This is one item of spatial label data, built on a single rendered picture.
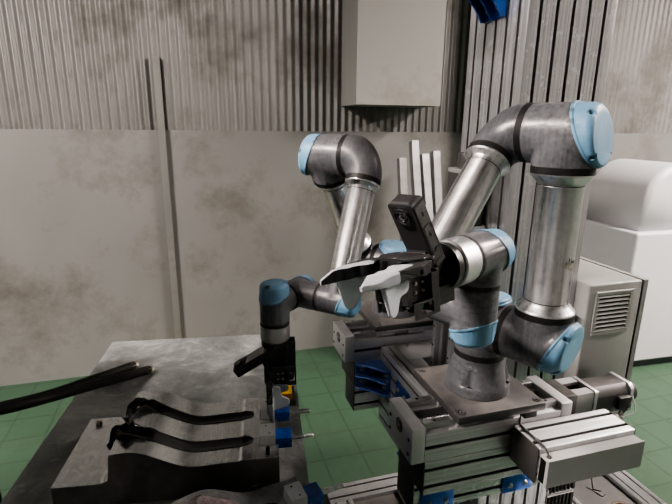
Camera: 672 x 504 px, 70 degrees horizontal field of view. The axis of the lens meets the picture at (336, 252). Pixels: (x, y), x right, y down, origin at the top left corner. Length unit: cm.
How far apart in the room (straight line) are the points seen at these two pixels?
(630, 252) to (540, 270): 267
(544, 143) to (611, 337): 75
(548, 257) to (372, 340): 73
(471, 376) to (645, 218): 268
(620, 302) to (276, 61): 249
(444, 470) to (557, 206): 64
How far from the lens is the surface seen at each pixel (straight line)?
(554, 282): 102
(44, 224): 340
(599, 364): 158
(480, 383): 116
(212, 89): 325
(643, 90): 483
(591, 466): 129
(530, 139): 99
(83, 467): 135
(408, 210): 63
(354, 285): 64
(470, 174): 98
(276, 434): 126
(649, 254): 374
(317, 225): 340
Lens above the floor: 164
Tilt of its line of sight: 15 degrees down
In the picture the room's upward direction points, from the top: 1 degrees clockwise
